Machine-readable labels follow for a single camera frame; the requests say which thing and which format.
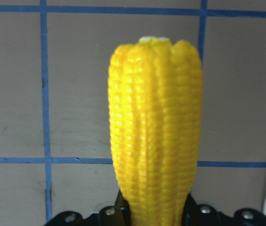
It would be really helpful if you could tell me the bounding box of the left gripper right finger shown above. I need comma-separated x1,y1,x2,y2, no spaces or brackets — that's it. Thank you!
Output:
182,194,266,226

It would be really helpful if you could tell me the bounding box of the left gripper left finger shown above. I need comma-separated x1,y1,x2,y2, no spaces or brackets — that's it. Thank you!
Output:
45,192,130,226

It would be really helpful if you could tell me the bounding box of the yellow corn cob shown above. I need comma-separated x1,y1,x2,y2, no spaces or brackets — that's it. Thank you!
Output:
108,37,203,226

